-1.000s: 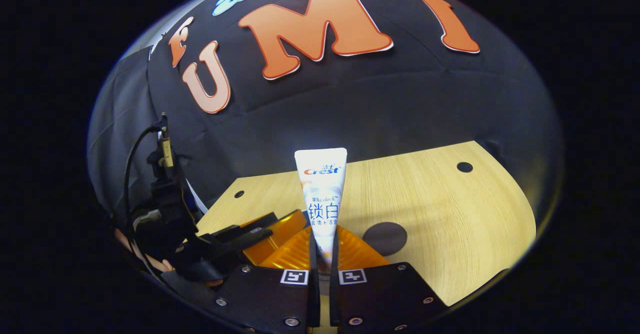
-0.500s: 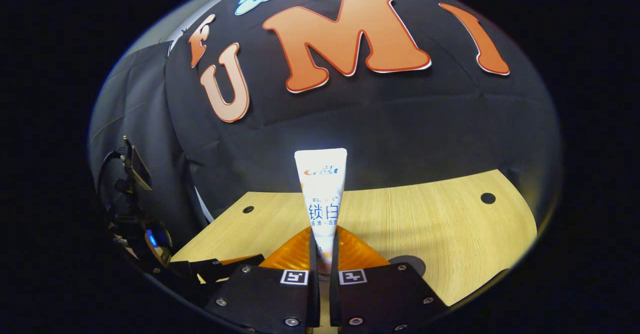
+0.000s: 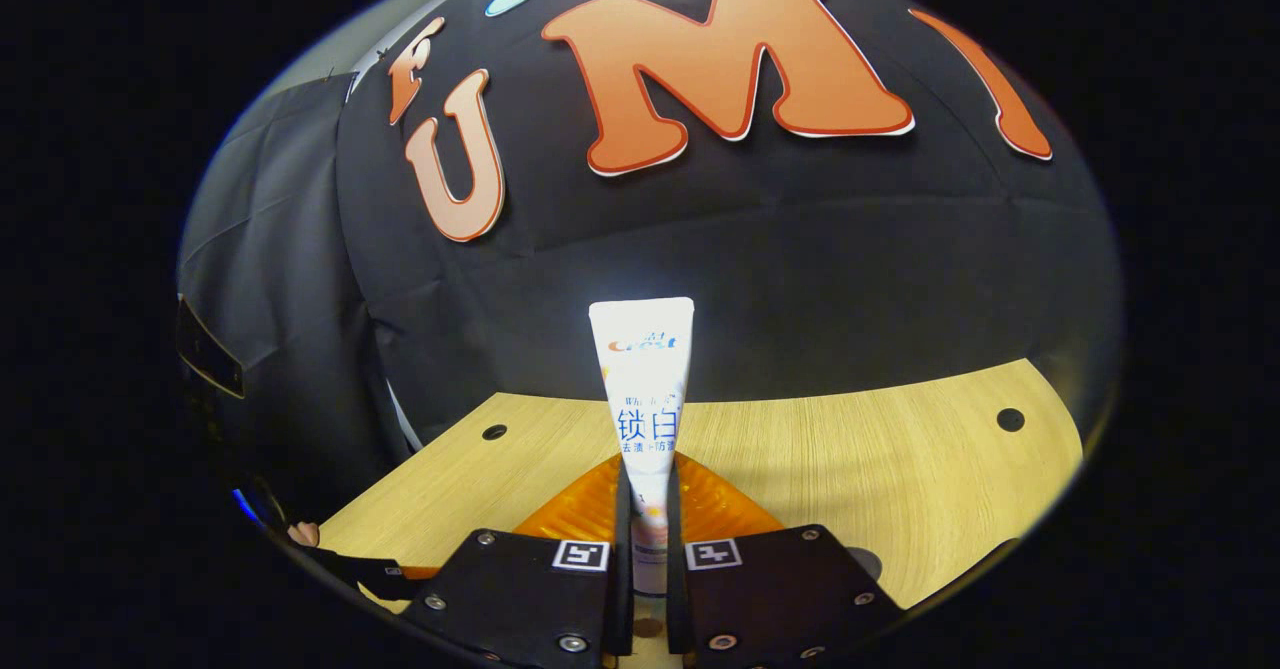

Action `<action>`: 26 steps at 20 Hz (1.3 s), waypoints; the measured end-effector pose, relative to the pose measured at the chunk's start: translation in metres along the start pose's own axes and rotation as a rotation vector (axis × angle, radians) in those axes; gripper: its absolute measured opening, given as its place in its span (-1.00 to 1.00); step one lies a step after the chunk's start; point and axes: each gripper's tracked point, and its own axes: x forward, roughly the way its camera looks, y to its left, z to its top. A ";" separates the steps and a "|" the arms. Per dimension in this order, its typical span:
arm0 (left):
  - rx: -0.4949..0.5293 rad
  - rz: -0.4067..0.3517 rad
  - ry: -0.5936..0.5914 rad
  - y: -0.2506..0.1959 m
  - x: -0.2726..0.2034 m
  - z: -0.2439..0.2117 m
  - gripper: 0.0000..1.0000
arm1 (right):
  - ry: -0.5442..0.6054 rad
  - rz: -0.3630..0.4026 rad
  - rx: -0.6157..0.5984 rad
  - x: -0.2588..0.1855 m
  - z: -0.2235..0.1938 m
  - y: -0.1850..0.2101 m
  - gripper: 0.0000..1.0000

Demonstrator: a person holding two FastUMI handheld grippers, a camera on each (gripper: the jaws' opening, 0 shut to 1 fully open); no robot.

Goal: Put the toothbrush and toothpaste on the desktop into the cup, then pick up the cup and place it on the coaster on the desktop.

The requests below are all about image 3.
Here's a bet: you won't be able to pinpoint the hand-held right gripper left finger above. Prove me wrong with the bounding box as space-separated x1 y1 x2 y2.
398 452 636 669

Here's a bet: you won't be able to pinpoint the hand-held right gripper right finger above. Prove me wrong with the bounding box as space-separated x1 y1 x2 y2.
664 452 907 666

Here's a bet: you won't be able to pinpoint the white toothpaste tube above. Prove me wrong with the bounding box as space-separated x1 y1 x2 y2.
589 297 696 598

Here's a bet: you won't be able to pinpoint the black backdrop cloth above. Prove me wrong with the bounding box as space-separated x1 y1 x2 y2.
178 0 1126 550

